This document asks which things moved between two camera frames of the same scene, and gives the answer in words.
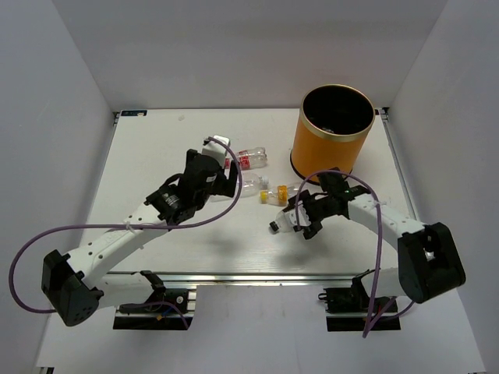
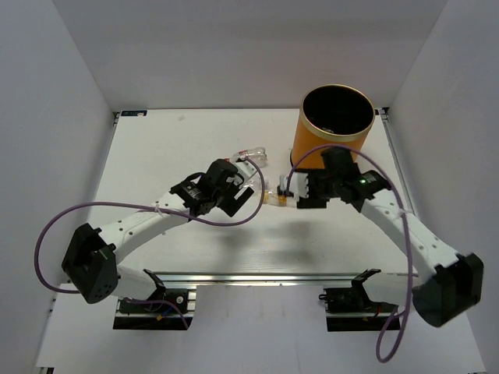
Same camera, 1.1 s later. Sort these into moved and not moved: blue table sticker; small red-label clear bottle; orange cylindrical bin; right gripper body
Moved: right gripper body
Not moved: orange cylindrical bin; blue table sticker; small red-label clear bottle
